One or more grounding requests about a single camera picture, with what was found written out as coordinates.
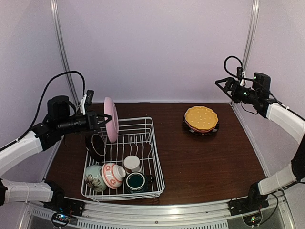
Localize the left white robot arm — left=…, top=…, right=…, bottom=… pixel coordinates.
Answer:
left=0, top=90, right=118, bottom=212

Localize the light pink plate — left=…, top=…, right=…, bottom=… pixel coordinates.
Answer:
left=104, top=97, right=119, bottom=143

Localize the green floral cup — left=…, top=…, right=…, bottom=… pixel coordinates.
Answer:
left=84, top=165, right=107, bottom=192

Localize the white wire dish rack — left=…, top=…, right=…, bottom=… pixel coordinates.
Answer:
left=81, top=116, right=166, bottom=200

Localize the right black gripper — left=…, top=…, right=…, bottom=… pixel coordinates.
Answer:
left=216, top=76, right=260, bottom=104

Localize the black striped plate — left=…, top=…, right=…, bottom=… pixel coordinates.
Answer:
left=182, top=117, right=220, bottom=136

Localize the right aluminium frame post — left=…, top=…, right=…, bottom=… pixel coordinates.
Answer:
left=243, top=0, right=260, bottom=71

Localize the aluminium front rail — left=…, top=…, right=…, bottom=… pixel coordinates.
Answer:
left=20, top=188, right=296, bottom=229

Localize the aluminium frame post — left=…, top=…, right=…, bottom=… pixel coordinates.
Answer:
left=243, top=0, right=260, bottom=71
left=50, top=0, right=79, bottom=105

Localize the mauve dotted plate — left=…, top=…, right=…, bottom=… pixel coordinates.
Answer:
left=183, top=115, right=220, bottom=133

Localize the dark brown bowl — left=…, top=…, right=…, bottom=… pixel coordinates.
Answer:
left=85, top=133, right=106, bottom=162

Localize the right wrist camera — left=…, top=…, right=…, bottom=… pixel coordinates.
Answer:
left=236, top=66, right=271, bottom=94

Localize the right black cable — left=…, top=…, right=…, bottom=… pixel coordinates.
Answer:
left=223, top=55, right=290, bottom=110

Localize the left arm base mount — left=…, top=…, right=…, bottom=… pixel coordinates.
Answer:
left=43, top=181, right=85, bottom=229

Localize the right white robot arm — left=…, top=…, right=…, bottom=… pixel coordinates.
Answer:
left=215, top=74, right=305, bottom=211

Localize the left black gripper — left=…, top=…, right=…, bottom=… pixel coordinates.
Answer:
left=56, top=109, right=111, bottom=134

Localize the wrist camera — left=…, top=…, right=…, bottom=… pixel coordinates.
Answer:
left=80, top=90, right=94, bottom=115
left=236, top=66, right=271, bottom=94

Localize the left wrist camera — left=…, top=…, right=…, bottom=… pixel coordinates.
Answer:
left=80, top=90, right=94, bottom=115

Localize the yellow dotted plate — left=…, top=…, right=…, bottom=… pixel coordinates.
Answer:
left=184, top=106, right=219, bottom=129

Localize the white cup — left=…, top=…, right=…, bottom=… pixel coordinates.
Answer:
left=123, top=156, right=143, bottom=174

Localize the dark teal mug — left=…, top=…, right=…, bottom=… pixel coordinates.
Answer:
left=124, top=172, right=154, bottom=194

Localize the left aluminium frame post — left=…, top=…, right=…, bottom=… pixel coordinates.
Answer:
left=50, top=0, right=79, bottom=105

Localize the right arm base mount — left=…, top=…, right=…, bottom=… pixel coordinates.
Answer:
left=228, top=183, right=269, bottom=227

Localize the pink patterned white bowl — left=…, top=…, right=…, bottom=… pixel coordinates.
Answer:
left=101, top=163, right=126, bottom=189

